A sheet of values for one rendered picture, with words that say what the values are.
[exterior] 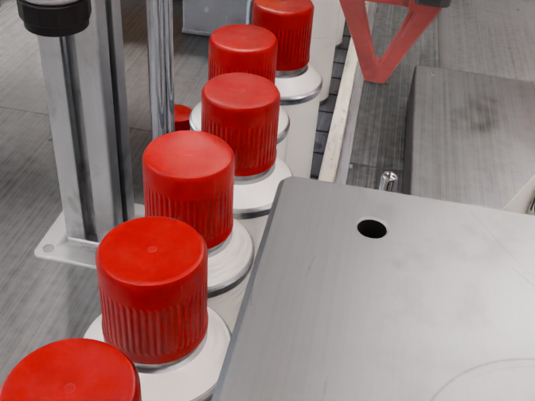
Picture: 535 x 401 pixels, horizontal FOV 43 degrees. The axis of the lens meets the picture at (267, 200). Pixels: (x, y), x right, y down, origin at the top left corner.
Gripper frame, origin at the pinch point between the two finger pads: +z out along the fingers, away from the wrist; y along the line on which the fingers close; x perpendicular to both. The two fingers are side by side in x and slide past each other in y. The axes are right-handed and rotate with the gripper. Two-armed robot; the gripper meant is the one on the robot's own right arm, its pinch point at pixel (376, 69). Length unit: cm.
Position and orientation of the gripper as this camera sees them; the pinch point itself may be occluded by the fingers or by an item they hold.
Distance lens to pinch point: 47.4
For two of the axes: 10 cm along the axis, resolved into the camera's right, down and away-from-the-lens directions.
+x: -9.8, -1.7, 1.2
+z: -0.7, 7.9, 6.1
